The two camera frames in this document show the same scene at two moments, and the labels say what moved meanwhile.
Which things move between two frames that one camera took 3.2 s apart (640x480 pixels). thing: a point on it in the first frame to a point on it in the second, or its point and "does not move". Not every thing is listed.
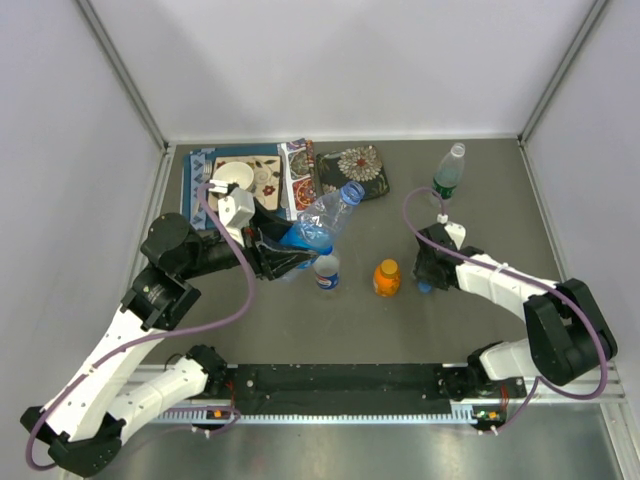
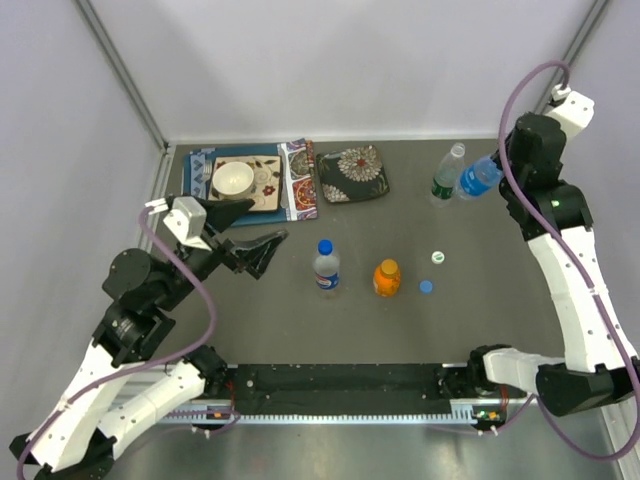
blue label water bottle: x=321 y=221 to x=479 y=177
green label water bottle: x=448 y=173 does not move
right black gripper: x=420 y=272 to x=497 y=158
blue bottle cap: x=424 y=287 does not move
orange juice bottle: x=387 y=278 does not move
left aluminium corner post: x=124 y=74 does not move
